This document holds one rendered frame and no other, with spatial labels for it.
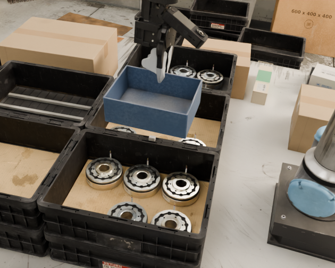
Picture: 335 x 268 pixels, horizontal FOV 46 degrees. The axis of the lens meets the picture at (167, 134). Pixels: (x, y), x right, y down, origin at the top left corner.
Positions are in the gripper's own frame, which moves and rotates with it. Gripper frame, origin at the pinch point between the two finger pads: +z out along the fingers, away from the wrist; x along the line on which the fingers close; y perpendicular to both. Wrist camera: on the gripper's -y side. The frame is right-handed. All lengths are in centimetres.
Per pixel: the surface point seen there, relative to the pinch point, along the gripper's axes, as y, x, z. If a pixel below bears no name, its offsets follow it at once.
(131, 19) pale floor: 132, -286, 73
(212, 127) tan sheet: -10.1, -27.8, 25.9
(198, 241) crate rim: -20.0, 25.8, 24.3
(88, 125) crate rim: 21.4, 0.1, 19.9
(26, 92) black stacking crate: 58, -21, 27
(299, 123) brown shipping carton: -37, -43, 24
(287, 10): -16, -292, 39
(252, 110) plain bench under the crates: -20, -64, 34
